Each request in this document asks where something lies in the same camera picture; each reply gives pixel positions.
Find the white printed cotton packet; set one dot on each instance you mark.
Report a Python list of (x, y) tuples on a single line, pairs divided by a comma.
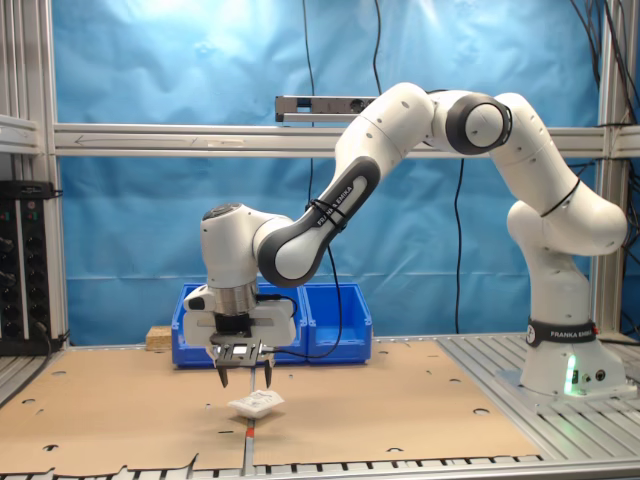
[(255, 403)]

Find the aluminium cross beam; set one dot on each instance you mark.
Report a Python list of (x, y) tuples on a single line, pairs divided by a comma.
[(200, 142)]

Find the blue plastic bin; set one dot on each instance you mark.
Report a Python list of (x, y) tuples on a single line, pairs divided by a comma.
[(192, 358), (286, 361), (350, 320)]

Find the black socket rack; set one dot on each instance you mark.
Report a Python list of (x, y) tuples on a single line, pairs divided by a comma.
[(30, 270)]

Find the short aluminium side beam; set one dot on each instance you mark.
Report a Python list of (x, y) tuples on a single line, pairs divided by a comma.
[(17, 132)]

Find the aluminium frame post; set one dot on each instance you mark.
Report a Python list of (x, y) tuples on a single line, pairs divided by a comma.
[(35, 75), (612, 75)]

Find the brown cardboard sheet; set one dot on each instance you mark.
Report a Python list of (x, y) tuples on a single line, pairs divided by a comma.
[(125, 400), (390, 415)]

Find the chipboard wood block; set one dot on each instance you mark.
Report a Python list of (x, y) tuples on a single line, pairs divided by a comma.
[(160, 337)]

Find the black gripper camera mount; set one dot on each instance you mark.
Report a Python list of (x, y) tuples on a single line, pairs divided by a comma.
[(240, 352)]

